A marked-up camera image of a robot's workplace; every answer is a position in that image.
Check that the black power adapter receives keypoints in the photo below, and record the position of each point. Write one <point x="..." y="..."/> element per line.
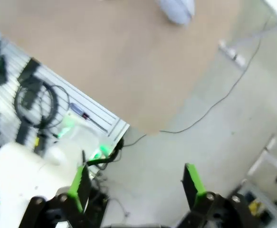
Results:
<point x="30" y="78"/>

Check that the white rounded object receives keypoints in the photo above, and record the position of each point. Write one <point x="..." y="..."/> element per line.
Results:
<point x="176" y="12"/>

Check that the small yellow object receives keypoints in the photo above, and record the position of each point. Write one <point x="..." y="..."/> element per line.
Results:
<point x="255" y="207"/>

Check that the white table frame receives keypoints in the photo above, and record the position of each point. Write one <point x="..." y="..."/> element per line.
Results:
<point x="269" y="166"/>

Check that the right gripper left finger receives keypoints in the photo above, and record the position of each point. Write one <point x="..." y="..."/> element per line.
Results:
<point x="80" y="190"/>

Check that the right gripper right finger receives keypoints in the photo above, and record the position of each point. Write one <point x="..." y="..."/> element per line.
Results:
<point x="195" y="187"/>

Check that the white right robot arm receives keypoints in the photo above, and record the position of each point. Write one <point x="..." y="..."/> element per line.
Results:
<point x="21" y="171"/>

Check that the white power strip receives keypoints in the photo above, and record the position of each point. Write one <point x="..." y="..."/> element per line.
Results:
<point x="232" y="53"/>

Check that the slotted aluminium base plate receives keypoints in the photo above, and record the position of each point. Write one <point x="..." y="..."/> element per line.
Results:
<point x="93" y="111"/>

